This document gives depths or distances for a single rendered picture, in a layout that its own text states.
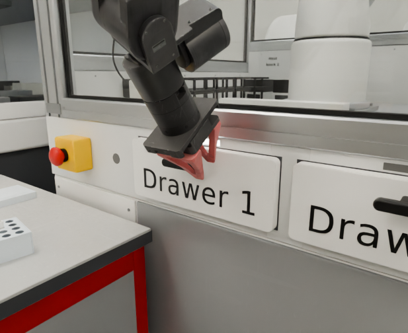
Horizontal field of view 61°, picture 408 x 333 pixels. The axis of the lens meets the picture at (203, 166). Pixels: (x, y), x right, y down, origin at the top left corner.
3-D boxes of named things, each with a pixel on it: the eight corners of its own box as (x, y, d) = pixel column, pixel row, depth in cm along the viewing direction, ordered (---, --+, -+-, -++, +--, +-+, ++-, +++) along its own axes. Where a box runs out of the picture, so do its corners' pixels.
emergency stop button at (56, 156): (58, 168, 72) (56, 148, 71) (47, 165, 74) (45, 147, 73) (71, 165, 74) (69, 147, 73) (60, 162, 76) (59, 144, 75)
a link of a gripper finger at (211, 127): (236, 154, 53) (216, 107, 47) (213, 190, 50) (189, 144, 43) (200, 148, 57) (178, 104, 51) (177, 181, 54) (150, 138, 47)
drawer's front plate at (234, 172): (271, 233, 51) (275, 160, 48) (134, 193, 67) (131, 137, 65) (276, 229, 52) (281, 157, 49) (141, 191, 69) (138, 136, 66)
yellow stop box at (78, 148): (73, 174, 73) (69, 140, 71) (54, 169, 77) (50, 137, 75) (94, 169, 77) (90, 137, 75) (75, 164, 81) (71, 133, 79)
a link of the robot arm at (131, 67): (110, 54, 40) (130, 65, 36) (157, 22, 42) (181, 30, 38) (138, 101, 45) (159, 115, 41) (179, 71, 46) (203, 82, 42)
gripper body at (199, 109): (222, 108, 48) (204, 63, 43) (184, 162, 44) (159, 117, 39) (186, 106, 52) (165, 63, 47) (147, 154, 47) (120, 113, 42)
